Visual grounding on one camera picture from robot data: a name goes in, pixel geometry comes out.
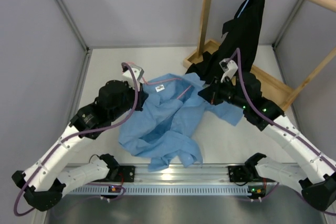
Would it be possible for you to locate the grey slotted cable duct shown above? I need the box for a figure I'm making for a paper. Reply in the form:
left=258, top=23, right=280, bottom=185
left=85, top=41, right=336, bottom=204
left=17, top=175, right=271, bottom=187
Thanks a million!
left=70, top=185, right=264, bottom=196

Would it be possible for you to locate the wooden clothes rack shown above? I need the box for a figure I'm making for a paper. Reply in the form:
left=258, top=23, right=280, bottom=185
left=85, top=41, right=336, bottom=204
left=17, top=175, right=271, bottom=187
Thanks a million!
left=183, top=0, right=335, bottom=111

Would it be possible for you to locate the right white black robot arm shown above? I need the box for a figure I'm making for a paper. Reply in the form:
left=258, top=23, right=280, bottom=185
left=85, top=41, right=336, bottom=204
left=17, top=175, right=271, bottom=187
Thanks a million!
left=198, top=72, right=335, bottom=211

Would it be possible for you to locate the pink wire hanger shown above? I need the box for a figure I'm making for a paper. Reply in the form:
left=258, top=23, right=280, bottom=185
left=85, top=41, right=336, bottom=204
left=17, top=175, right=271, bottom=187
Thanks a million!
left=128, top=75, right=182, bottom=92

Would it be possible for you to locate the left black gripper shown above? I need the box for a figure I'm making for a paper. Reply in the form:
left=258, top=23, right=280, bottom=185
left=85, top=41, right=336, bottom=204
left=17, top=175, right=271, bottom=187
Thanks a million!
left=109, top=80, right=149, bottom=121

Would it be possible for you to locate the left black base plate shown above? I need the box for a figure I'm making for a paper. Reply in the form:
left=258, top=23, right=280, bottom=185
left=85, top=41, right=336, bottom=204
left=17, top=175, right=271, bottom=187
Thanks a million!
left=112, top=165, right=135, bottom=183

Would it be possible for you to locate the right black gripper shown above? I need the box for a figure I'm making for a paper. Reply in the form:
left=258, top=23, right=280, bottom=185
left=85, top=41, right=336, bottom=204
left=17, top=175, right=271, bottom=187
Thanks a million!
left=198, top=76, right=248, bottom=110

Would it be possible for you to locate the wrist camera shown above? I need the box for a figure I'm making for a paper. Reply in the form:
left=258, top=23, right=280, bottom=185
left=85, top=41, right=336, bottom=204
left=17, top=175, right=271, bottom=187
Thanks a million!
left=122, top=62, right=144, bottom=82
left=219, top=58, right=238, bottom=83

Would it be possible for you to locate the aluminium mounting rail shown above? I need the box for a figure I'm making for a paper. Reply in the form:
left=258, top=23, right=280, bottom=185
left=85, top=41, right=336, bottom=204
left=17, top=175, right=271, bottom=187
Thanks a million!
left=62, top=163, right=302, bottom=183

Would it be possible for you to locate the light blue shirt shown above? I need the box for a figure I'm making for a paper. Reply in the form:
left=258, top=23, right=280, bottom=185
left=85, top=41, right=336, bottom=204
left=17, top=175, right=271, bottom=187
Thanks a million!
left=118, top=73, right=243, bottom=172

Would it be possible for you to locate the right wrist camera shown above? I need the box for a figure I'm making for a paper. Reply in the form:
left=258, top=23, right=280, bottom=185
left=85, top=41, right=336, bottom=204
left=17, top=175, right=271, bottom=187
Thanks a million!
left=219, top=58, right=238, bottom=83

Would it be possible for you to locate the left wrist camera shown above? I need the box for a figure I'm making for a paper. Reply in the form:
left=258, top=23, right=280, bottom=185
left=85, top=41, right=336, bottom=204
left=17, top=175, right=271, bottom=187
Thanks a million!
left=122, top=62, right=144, bottom=82

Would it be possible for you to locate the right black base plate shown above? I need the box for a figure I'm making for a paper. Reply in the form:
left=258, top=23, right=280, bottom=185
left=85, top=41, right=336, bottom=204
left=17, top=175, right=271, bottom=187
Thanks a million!
left=228, top=165, right=252, bottom=183

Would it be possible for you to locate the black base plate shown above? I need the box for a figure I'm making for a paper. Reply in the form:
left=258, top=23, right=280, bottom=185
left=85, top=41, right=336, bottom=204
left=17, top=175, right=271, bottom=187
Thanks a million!
left=228, top=165, right=252, bottom=183
left=112, top=165, right=135, bottom=183

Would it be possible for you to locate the black shirt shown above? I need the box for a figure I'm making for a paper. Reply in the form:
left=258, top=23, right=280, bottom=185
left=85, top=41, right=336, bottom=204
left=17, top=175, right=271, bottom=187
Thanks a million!
left=186, top=0, right=265, bottom=84

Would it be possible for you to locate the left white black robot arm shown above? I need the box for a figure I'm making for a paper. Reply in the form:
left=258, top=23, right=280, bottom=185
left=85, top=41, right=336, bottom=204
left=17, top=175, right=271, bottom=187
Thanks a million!
left=12, top=80, right=148, bottom=211

